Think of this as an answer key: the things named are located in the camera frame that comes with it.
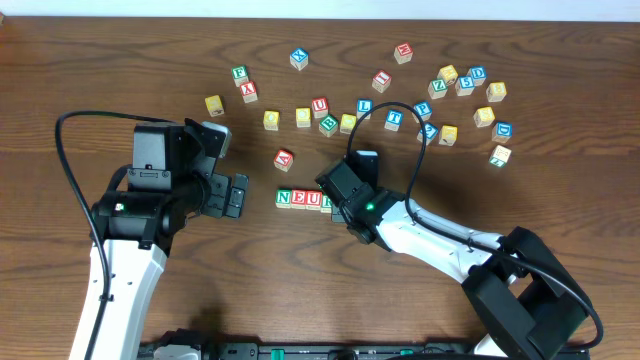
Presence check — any green R block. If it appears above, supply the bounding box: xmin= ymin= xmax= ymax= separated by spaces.
xmin=321 ymin=195 xmax=333 ymax=213

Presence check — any red u block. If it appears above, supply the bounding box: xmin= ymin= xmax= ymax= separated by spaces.
xmin=305 ymin=190 xmax=323 ymax=211
xmin=311 ymin=97 xmax=329 ymax=119

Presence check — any green N block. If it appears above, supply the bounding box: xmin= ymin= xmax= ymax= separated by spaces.
xmin=275 ymin=189 xmax=292 ymax=208

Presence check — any red E block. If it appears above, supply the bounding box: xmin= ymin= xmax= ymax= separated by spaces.
xmin=291 ymin=189 xmax=307 ymax=209

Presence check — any blue P block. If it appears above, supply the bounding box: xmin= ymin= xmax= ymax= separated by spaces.
xmin=413 ymin=101 xmax=432 ymax=123

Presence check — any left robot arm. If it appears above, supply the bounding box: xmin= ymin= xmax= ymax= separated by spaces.
xmin=70 ymin=117 xmax=249 ymax=359

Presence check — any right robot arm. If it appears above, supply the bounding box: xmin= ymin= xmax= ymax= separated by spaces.
xmin=315 ymin=151 xmax=593 ymax=359

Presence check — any red A block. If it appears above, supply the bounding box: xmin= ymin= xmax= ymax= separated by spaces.
xmin=273 ymin=149 xmax=294 ymax=172

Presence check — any yellow block beside B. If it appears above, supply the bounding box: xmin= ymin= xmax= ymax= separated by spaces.
xmin=340 ymin=114 xmax=357 ymax=134

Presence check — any green B block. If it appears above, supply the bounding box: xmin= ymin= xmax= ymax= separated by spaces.
xmin=319 ymin=115 xmax=339 ymax=137

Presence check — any yellow block beside U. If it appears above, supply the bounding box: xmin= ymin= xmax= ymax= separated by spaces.
xmin=263 ymin=110 xmax=280 ymax=131

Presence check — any yellow block far left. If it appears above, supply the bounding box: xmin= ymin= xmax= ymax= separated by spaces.
xmin=205 ymin=95 xmax=224 ymax=117

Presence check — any blue T block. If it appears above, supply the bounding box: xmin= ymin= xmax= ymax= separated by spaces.
xmin=384 ymin=110 xmax=404 ymax=132

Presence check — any blue L block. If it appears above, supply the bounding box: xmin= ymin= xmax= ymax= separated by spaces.
xmin=356 ymin=99 xmax=373 ymax=119

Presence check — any yellow block centre left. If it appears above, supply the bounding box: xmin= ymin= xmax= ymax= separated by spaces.
xmin=295 ymin=108 xmax=312 ymax=128

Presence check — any red Y block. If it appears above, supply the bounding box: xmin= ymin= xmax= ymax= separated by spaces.
xmin=239 ymin=81 xmax=258 ymax=103

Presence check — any blue 2 block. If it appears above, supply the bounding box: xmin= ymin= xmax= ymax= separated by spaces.
xmin=417 ymin=122 xmax=439 ymax=146

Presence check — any green F block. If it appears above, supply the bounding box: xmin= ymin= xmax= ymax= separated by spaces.
xmin=231 ymin=65 xmax=249 ymax=87

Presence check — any red I block upper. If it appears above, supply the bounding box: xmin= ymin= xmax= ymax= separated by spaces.
xmin=372 ymin=70 xmax=392 ymax=93

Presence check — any yellow block beside 2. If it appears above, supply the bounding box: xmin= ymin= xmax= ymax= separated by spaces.
xmin=439 ymin=125 xmax=458 ymax=146

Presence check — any green Z block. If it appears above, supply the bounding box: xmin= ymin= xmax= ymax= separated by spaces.
xmin=428 ymin=79 xmax=448 ymax=99

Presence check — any blue X block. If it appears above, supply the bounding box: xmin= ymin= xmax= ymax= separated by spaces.
xmin=289 ymin=48 xmax=309 ymax=71

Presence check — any red block top right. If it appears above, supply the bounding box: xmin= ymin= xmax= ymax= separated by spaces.
xmin=394 ymin=42 xmax=413 ymax=64

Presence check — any yellow block top right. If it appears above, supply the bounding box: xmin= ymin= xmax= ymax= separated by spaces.
xmin=437 ymin=65 xmax=458 ymax=86

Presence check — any blue 5 block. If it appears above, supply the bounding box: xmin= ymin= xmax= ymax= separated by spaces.
xmin=455 ymin=76 xmax=475 ymax=96

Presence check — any white green block right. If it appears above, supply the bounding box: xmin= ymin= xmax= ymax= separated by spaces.
xmin=489 ymin=145 xmax=512 ymax=168

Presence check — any blue D block lower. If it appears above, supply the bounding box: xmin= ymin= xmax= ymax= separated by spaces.
xmin=492 ymin=122 xmax=513 ymax=144

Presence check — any blue d block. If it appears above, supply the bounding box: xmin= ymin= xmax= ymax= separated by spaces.
xmin=467 ymin=66 xmax=487 ymax=87
xmin=492 ymin=122 xmax=513 ymax=144

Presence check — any blue D block upper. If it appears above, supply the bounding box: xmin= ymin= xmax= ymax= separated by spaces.
xmin=467 ymin=66 xmax=487 ymax=87

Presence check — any yellow block far right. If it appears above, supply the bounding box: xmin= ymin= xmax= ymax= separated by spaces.
xmin=486 ymin=82 xmax=508 ymax=103

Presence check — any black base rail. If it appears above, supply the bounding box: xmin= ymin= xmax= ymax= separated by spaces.
xmin=137 ymin=340 xmax=481 ymax=360

